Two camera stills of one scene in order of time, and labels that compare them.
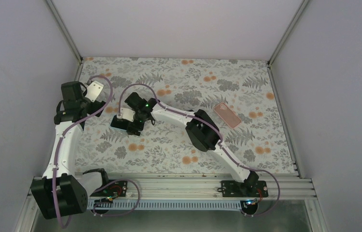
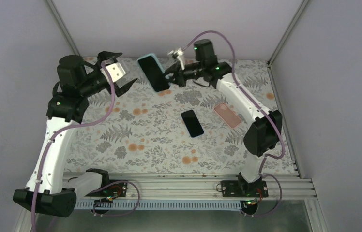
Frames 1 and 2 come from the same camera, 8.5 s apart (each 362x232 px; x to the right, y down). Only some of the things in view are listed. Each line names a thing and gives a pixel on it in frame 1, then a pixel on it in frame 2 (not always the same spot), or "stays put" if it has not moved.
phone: [119, 123] -> [155, 72]
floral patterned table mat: [239, 96] stays put
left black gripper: [97, 106] -> [106, 55]
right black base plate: [248, 188] stays put
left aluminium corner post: [64, 31] stays put
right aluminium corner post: [274, 56] stays put
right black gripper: [132, 131] -> [179, 77]
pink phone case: [231, 119] stays put
